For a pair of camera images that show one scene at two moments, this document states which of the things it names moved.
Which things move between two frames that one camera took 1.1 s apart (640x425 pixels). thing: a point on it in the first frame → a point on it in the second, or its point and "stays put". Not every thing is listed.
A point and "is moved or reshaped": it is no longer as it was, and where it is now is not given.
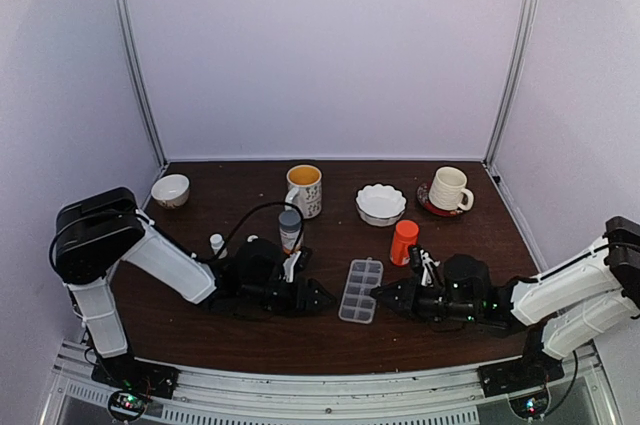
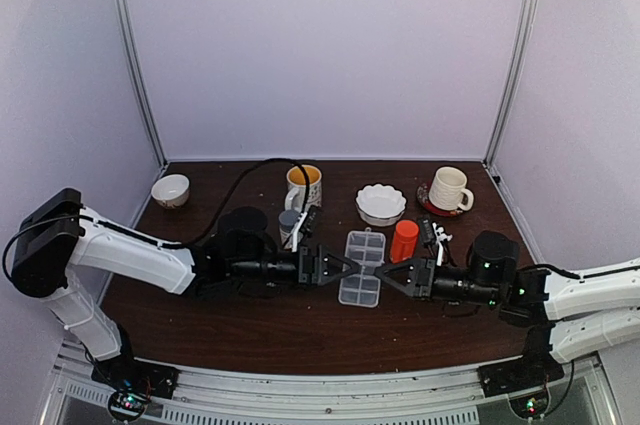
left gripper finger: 311,293 → 333,267
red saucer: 424,199 stays put
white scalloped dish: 380,205 stays put
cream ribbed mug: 448,192 stays put
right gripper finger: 400,296 → 398,274
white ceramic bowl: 171,190 stays put
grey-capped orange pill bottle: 290,222 stays put
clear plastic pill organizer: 357,304 is moved or reshaped
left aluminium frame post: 130,50 stays put
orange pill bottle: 406,234 stays put
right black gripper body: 447,310 → 469,293
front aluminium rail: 236,396 stays put
